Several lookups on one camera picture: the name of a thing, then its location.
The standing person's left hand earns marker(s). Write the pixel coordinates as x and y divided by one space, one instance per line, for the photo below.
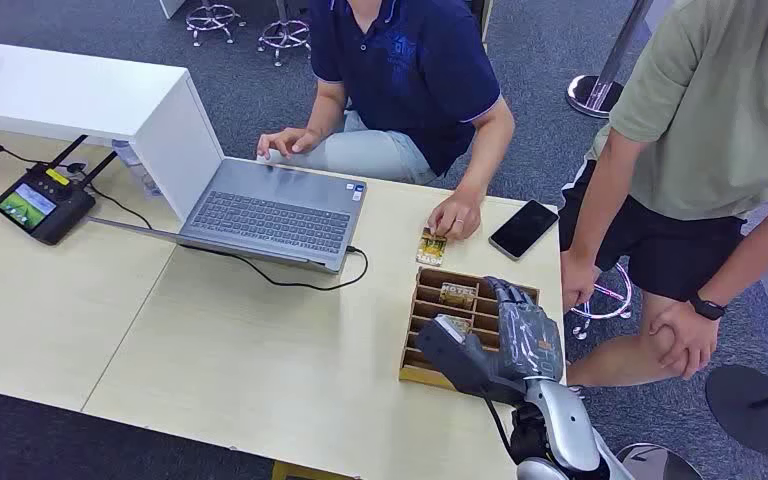
695 338

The black smartphone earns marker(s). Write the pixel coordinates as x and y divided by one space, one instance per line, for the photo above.
524 228

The chrome stanchion post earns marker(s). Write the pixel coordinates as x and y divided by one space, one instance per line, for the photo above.
596 89

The standing person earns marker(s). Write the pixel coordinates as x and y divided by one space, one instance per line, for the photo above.
702 119

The clear plastic water bottle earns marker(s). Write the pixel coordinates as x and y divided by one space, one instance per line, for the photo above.
137 169

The wooden furniture edge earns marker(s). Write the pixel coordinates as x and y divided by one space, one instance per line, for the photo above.
483 20

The black round stanchion base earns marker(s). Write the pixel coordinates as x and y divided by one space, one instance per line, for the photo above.
748 411

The chrome stool base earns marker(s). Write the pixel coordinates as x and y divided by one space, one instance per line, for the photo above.
612 308
214 16
284 36

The gold hotel key card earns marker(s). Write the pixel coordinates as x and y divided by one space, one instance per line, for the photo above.
457 295
431 250

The white cabinet corner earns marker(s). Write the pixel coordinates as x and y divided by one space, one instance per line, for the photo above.
170 6

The standing person's right forearm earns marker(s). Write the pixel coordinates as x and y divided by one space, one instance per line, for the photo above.
599 199

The standing person's right hand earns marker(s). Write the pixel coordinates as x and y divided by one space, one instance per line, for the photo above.
577 278

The seated person's right forearm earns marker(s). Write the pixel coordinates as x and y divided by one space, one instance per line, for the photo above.
326 109

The seated person's left hand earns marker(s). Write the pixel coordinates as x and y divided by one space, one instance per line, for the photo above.
457 215

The seated person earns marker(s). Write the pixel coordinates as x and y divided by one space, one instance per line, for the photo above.
410 73

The standing person's left forearm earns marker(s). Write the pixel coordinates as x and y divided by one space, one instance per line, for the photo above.
755 252

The wrist camera on dark mount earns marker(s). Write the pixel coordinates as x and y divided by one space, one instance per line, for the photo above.
453 354

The black wrist watch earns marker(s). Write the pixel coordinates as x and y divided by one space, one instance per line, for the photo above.
707 308

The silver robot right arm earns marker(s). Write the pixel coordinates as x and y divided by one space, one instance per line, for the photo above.
566 424

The yellow wooden table support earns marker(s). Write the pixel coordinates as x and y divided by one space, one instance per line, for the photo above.
304 472

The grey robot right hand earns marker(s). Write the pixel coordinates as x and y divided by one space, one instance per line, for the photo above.
533 341

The black remote controller with screen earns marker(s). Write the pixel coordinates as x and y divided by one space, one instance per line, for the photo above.
43 208

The seated person's left forearm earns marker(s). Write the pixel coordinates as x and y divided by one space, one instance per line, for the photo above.
490 156

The seated person's right hand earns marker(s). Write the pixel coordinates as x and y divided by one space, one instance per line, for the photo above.
288 141

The grey round base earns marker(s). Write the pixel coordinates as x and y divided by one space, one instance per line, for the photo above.
662 464

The white desk shelf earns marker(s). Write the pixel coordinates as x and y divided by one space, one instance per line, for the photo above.
72 93

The grey open laptop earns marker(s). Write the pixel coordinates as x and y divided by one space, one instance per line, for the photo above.
278 212

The wooden slotted card holder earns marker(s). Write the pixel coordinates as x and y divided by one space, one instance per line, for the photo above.
437 301

